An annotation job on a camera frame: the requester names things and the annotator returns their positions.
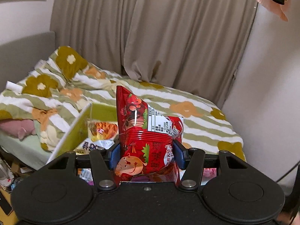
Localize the pink plush toy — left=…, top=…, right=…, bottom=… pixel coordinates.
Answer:
left=1, top=119, right=36, bottom=141

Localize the green white cardboard box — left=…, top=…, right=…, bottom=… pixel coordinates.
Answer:
left=46, top=103, right=117, bottom=164

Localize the beige curtain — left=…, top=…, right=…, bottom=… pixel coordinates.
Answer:
left=50, top=0, right=257, bottom=107

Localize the white purple snack bag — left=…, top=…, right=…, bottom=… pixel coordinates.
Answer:
left=74, top=138, right=114, bottom=155

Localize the red snack bag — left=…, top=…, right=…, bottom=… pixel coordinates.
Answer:
left=114, top=86, right=184, bottom=183

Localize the pink hanging garment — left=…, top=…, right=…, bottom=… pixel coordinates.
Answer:
left=257, top=0, right=291, bottom=22

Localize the grey bed headboard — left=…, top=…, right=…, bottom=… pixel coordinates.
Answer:
left=0, top=31, right=56, bottom=90

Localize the floral striped quilt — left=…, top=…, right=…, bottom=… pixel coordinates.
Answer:
left=1, top=46, right=245, bottom=159

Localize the orange tiger snack bag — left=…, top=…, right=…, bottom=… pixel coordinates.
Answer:
left=87, top=119, right=119, bottom=142

